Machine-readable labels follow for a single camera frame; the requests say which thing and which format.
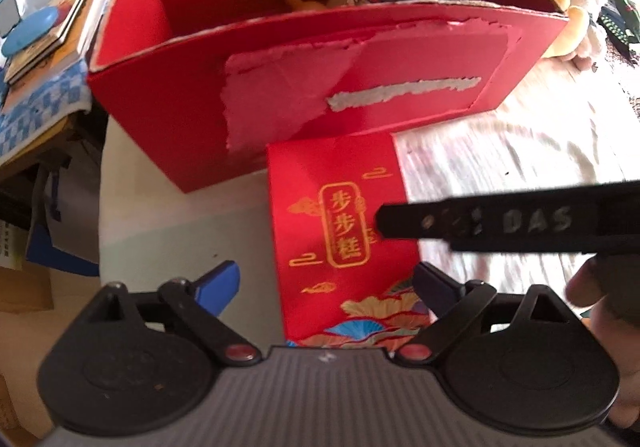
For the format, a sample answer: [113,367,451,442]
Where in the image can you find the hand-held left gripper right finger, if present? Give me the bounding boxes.
[397,261,568,369]

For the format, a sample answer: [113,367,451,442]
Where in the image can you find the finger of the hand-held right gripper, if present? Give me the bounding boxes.
[375,197,453,250]

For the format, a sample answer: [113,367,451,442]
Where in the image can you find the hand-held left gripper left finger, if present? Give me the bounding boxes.
[100,261,263,369]

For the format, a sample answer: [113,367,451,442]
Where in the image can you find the small red printed box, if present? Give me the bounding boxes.
[266,132,437,349]

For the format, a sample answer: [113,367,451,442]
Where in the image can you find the red cardboard box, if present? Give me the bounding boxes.
[87,0,571,192]

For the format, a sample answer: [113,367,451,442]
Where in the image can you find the person's right hand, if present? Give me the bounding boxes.
[566,254,640,433]

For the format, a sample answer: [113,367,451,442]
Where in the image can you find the blue bag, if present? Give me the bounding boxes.
[27,164,101,278]

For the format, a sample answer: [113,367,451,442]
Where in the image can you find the pink plush toy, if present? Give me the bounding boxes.
[567,0,603,74]

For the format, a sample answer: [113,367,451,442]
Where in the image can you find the brown cardboard box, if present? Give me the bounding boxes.
[0,267,53,313]

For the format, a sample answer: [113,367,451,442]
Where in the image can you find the yellow plush tiger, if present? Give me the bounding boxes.
[515,0,592,60]

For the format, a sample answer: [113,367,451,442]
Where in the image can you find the dark green toy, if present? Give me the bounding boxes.
[597,0,640,58]

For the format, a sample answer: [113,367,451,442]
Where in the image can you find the blue checkered cloth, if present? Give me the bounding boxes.
[0,59,96,160]

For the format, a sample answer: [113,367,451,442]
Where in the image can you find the stack of books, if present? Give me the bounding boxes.
[10,0,96,78]
[2,0,112,88]

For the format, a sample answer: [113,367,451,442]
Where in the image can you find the blue round object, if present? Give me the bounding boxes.
[1,7,62,56]

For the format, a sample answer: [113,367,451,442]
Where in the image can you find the small grey device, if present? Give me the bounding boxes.
[0,0,21,38]

